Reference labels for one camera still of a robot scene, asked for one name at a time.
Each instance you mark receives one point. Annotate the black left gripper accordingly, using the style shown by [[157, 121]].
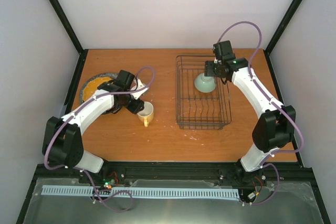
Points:
[[135, 109]]

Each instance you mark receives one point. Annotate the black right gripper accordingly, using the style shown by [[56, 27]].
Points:
[[208, 71]]

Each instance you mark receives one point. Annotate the black left corner post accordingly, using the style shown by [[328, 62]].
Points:
[[66, 24]]

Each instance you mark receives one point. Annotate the black corner post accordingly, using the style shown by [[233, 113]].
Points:
[[66, 24], [291, 10]]

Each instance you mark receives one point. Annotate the black wire dish rack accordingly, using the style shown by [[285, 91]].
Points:
[[196, 110]]

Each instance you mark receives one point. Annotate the grey speckled large plate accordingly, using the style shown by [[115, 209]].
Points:
[[112, 75]]

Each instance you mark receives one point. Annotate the light blue cable duct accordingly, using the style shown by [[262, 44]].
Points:
[[143, 192]]

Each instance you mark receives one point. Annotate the black aluminium frame rail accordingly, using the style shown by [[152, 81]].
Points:
[[223, 174]]

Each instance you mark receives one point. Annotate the yellow ceramic mug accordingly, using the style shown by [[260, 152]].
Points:
[[147, 114]]

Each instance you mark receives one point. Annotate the black right corner post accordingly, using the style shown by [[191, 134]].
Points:
[[291, 10]]

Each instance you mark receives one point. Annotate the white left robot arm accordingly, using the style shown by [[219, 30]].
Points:
[[63, 146]]

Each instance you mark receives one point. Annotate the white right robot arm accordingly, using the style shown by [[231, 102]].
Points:
[[274, 128]]

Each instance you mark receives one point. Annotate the mint green ceramic bowl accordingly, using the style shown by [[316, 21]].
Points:
[[204, 84]]

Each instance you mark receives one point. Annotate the yellow dotted scalloped plate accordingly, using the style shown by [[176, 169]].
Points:
[[91, 87]]

